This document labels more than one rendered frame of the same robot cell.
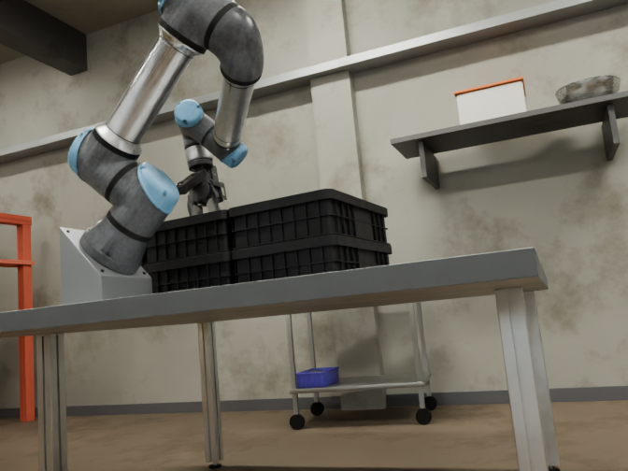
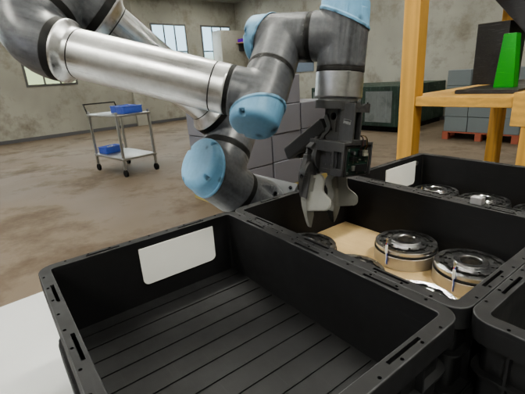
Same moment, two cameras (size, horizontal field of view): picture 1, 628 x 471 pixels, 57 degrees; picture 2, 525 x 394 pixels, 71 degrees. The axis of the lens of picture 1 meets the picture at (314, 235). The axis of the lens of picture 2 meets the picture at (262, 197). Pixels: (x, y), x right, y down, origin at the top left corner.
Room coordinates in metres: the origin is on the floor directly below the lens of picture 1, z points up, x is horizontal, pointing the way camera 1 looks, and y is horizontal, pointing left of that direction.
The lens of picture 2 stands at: (1.78, -0.30, 1.15)
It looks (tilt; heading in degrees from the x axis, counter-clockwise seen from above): 18 degrees down; 117
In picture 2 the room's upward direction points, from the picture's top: 4 degrees counter-clockwise
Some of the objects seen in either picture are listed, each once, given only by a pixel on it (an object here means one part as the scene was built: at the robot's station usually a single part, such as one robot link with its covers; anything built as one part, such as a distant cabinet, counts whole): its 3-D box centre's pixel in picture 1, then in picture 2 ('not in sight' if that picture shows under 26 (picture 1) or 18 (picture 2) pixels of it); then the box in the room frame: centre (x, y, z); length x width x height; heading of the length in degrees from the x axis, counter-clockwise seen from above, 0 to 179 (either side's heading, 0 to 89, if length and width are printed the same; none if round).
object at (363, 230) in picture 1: (315, 231); (219, 334); (1.56, 0.00, 0.87); 0.40 x 0.30 x 0.11; 153
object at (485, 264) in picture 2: not in sight; (470, 262); (1.83, 0.28, 0.86); 0.05 x 0.05 x 0.01
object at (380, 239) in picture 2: not in sight; (405, 242); (1.73, 0.33, 0.86); 0.10 x 0.10 x 0.01
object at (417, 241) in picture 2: not in sight; (405, 240); (1.73, 0.33, 0.86); 0.05 x 0.05 x 0.01
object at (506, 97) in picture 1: (492, 110); not in sight; (3.38, -1.15, 1.78); 0.40 x 0.33 x 0.22; 68
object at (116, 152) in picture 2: not in sight; (120, 137); (-2.25, 3.44, 0.46); 0.97 x 0.57 x 0.92; 159
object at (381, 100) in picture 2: not in sight; (376, 104); (0.40, 8.10, 0.41); 2.06 x 1.89 x 0.83; 158
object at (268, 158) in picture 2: not in sight; (259, 136); (0.11, 3.00, 0.57); 1.15 x 0.80 x 1.14; 68
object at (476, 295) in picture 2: (224, 229); (380, 223); (1.70, 0.26, 0.92); 0.40 x 0.30 x 0.02; 153
